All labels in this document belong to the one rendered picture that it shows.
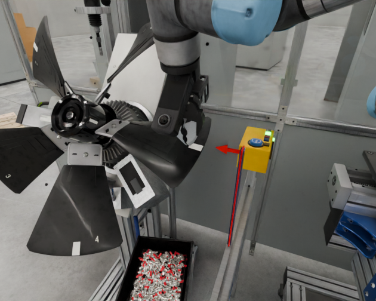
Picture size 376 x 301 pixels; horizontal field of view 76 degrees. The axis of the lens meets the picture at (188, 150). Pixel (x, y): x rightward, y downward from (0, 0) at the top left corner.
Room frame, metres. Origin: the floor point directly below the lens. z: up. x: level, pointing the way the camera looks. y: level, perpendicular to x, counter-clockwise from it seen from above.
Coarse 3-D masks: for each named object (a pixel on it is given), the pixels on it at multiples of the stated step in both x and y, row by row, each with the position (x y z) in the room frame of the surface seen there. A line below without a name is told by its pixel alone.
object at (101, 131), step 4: (112, 120) 0.63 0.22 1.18; (116, 120) 0.63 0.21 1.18; (120, 120) 0.63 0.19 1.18; (108, 124) 0.60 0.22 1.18; (116, 124) 0.60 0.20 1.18; (120, 124) 0.60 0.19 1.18; (124, 124) 0.60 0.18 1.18; (100, 128) 0.58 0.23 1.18; (104, 128) 0.58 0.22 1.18; (112, 128) 0.58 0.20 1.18; (116, 128) 0.58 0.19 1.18; (120, 128) 0.58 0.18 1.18; (96, 132) 0.56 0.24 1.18; (100, 132) 0.56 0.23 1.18; (104, 132) 0.56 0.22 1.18; (108, 132) 0.56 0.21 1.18; (112, 132) 0.56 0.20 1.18; (108, 136) 0.54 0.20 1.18
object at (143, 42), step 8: (144, 24) 0.84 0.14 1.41; (144, 32) 0.77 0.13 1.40; (152, 32) 0.71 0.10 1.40; (136, 40) 0.80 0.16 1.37; (144, 40) 0.70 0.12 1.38; (152, 40) 0.67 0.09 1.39; (136, 48) 0.69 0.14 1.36; (144, 48) 0.65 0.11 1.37; (128, 56) 0.68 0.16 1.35; (136, 56) 0.64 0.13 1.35; (120, 64) 0.69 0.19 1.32; (112, 80) 0.72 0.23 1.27
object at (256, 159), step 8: (248, 128) 0.80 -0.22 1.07; (256, 128) 0.80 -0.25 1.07; (248, 136) 0.74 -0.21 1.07; (256, 136) 0.74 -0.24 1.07; (272, 136) 0.74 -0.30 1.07; (240, 144) 0.68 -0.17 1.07; (248, 144) 0.68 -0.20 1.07; (248, 152) 0.66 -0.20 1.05; (256, 152) 0.65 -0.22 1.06; (264, 152) 0.64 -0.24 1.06; (248, 160) 0.66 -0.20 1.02; (256, 160) 0.65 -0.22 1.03; (264, 160) 0.64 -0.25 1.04; (248, 168) 0.66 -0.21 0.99; (256, 168) 0.65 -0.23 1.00; (264, 168) 0.64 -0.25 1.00
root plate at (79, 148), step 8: (72, 144) 0.56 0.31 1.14; (80, 144) 0.57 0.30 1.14; (88, 144) 0.58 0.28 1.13; (96, 144) 0.59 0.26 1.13; (72, 152) 0.54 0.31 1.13; (80, 152) 0.55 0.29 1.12; (88, 152) 0.56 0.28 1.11; (96, 152) 0.57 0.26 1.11; (72, 160) 0.53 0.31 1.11; (80, 160) 0.54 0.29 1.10; (88, 160) 0.55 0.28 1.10; (96, 160) 0.56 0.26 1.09
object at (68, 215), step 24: (72, 168) 0.51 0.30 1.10; (96, 168) 0.53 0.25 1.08; (72, 192) 0.47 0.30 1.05; (96, 192) 0.49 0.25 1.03; (48, 216) 0.42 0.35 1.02; (72, 216) 0.43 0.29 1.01; (96, 216) 0.45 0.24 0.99; (48, 240) 0.39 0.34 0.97; (72, 240) 0.39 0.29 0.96; (120, 240) 0.42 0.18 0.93
